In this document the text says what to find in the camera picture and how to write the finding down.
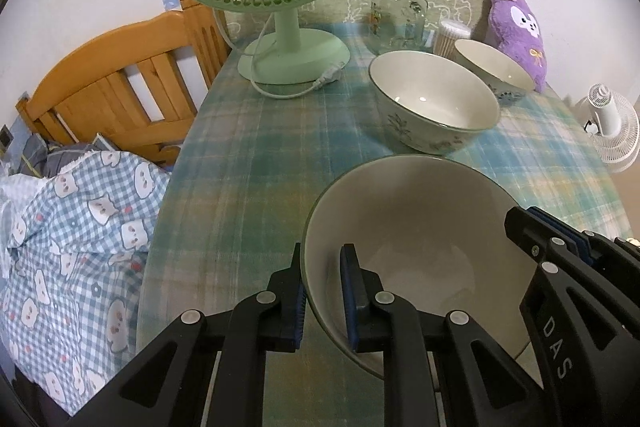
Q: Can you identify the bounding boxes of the floral bowl bed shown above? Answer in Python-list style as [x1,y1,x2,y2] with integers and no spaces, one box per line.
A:
[300,155,535,377]

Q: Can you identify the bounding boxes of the floral bowl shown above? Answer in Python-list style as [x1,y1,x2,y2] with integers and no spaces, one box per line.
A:
[368,51,501,156]

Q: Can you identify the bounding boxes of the blue checkered bear blanket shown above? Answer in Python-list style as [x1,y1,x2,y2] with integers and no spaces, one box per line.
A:
[1,150,170,414]

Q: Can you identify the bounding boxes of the white floor fan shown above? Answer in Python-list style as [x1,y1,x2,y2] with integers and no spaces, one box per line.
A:
[584,83,639,173]

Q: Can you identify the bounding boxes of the plaid green tablecloth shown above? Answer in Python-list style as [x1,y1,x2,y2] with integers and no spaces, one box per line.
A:
[137,23,634,347]

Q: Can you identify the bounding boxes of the blue patterned bowl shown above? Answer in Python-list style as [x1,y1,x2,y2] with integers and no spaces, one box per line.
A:
[452,39,535,107]

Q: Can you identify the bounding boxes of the grey striped pillow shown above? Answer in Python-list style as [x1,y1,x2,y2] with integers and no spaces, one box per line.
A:
[11,133,117,178]

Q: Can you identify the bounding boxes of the purple plush bunny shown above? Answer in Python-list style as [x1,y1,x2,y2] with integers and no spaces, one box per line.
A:
[485,0,548,93]

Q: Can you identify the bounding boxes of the cotton swab container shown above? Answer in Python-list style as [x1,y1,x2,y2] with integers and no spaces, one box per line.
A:
[433,18,472,58]

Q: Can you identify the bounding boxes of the glass jar with black lid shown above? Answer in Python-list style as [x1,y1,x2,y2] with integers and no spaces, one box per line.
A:
[369,0,427,54]

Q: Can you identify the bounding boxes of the wall socket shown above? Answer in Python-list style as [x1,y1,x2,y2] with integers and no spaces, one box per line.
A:
[0,126,13,153]

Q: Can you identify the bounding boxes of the green fan power cable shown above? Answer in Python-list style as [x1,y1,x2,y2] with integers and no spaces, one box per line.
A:
[211,5,347,101]

